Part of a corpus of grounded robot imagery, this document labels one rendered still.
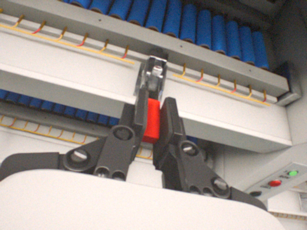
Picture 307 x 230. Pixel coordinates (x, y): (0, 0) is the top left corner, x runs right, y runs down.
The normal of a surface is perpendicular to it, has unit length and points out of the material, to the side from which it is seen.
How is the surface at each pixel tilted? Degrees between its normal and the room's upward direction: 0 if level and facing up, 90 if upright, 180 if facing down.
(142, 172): 20
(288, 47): 90
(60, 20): 110
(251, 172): 90
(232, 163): 90
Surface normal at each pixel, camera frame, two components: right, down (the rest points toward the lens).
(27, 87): -0.15, 0.89
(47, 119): 0.25, -0.38
